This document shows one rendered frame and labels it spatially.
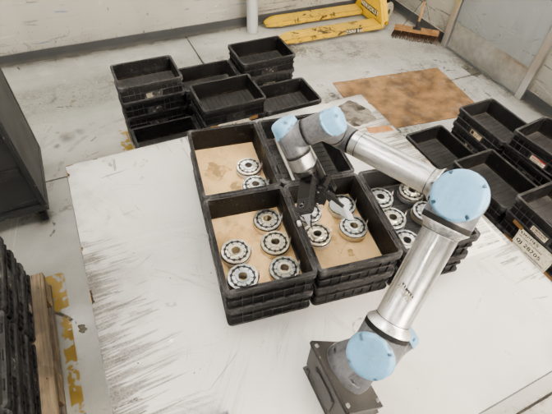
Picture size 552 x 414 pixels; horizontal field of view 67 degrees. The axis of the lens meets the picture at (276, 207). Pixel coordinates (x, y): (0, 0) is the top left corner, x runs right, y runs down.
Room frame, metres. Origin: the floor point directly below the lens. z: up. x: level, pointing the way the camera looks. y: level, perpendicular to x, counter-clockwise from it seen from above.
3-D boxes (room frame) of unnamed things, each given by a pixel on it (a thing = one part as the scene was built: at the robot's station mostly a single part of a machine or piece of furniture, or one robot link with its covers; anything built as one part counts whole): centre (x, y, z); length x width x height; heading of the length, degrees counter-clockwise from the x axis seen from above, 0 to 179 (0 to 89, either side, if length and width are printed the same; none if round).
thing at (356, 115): (1.90, -0.39, 0.71); 0.22 x 0.19 x 0.01; 28
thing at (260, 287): (0.85, 0.06, 0.92); 0.40 x 0.30 x 0.02; 19
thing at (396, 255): (0.95, -0.23, 0.92); 0.40 x 0.30 x 0.02; 19
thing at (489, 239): (1.16, -0.79, 0.70); 0.33 x 0.23 x 0.01; 28
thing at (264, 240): (0.87, -0.01, 0.86); 0.10 x 0.10 x 0.01
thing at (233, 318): (0.85, 0.06, 0.76); 0.40 x 0.30 x 0.12; 19
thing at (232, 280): (0.72, 0.09, 0.86); 0.10 x 0.10 x 0.01
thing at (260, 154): (1.23, 0.19, 0.87); 0.40 x 0.30 x 0.11; 19
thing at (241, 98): (2.19, 0.34, 0.37); 0.40 x 0.30 x 0.45; 118
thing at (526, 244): (1.26, -1.27, 0.41); 0.31 x 0.02 x 0.16; 28
